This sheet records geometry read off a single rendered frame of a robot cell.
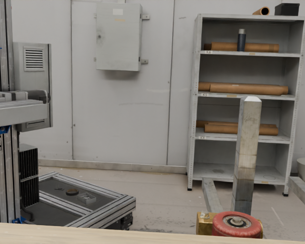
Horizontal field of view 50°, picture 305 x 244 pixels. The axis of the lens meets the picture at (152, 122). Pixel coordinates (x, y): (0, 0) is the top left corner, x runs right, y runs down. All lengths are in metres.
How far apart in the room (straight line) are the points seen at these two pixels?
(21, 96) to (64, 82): 1.82
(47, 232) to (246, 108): 0.42
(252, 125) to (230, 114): 2.69
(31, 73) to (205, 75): 1.90
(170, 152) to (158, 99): 0.57
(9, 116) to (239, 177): 1.04
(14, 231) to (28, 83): 1.34
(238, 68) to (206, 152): 0.90
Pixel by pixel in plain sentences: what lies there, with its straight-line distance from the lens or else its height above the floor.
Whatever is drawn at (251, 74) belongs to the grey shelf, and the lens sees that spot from 3.36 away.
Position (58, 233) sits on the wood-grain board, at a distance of 0.56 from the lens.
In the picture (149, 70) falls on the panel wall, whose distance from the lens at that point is 3.30.
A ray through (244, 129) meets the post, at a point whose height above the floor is 1.04.
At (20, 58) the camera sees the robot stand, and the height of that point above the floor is 1.15.
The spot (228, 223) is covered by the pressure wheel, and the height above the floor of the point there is 0.90.
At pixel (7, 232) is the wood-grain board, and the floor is 0.90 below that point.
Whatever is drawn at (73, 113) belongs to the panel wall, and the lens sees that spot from 3.49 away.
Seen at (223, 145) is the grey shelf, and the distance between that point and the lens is 3.42.
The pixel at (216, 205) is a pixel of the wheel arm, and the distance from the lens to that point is 0.83.
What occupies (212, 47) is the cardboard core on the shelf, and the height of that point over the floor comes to 1.29.
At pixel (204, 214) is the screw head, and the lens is 0.74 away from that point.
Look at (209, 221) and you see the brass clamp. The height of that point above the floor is 0.84.
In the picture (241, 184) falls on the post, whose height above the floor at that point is 0.93.
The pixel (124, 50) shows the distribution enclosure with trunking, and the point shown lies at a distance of 3.09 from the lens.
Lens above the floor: 1.17
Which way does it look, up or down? 11 degrees down
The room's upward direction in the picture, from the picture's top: 2 degrees clockwise
